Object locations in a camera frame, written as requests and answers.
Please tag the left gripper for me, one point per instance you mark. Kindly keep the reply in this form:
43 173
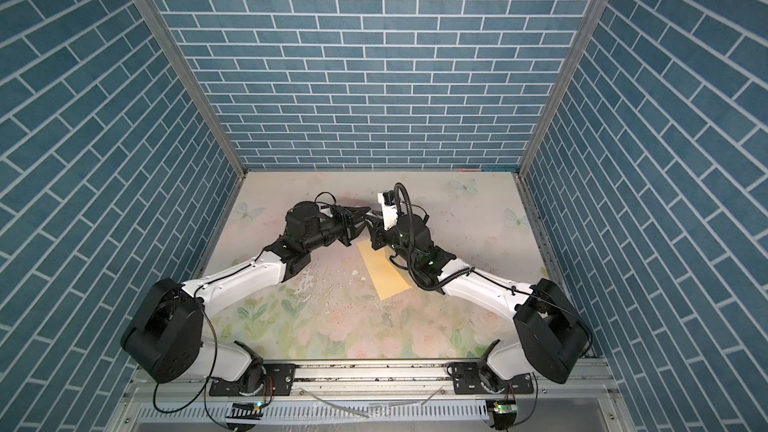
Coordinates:
348 231

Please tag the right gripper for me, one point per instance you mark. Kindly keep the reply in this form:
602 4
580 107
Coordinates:
377 234

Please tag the yellow envelope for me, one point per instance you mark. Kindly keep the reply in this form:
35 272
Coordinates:
386 278

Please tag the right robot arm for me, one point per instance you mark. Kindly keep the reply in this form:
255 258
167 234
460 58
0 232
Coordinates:
550 335

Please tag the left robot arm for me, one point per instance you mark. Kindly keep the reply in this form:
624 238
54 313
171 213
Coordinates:
165 337

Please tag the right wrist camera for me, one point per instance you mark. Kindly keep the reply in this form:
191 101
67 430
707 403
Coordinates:
389 208

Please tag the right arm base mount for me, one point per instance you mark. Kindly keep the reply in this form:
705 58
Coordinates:
472 378

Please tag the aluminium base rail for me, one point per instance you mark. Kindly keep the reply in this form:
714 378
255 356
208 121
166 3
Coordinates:
589 401

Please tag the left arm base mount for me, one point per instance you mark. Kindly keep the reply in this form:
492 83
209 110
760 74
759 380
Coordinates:
267 380

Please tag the white vented cable duct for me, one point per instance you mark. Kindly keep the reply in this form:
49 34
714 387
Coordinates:
315 412

